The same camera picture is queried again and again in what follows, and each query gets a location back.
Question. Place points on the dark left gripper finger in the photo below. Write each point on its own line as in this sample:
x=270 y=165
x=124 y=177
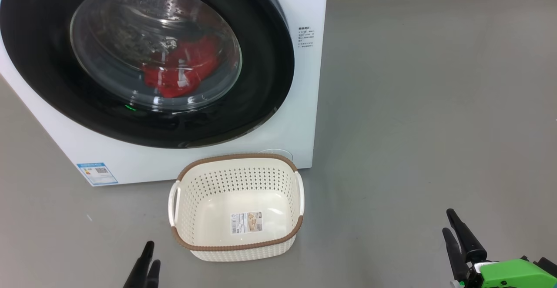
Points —
x=140 y=268
x=154 y=275

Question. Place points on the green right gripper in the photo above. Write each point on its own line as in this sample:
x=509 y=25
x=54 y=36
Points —
x=509 y=275

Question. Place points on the red and white garment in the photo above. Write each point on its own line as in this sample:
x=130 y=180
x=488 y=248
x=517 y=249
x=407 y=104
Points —
x=191 y=68

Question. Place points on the washing machine glass door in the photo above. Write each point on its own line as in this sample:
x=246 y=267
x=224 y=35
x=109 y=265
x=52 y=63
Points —
x=261 y=83

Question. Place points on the cream perforated basket brown rim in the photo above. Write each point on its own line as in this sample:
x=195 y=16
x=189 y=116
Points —
x=237 y=201

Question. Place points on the white front-load washing machine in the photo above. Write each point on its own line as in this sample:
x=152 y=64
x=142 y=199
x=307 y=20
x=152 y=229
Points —
x=300 y=105

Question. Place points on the steel washer drum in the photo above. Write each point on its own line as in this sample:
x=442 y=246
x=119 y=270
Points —
x=126 y=27

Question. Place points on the blue energy label sticker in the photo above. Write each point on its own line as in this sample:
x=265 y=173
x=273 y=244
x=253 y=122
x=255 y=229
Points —
x=96 y=173

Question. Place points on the product sticker with barcode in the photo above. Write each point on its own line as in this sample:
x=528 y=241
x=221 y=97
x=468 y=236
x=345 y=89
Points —
x=246 y=222

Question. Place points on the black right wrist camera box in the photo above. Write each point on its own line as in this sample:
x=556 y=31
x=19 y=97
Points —
x=548 y=266

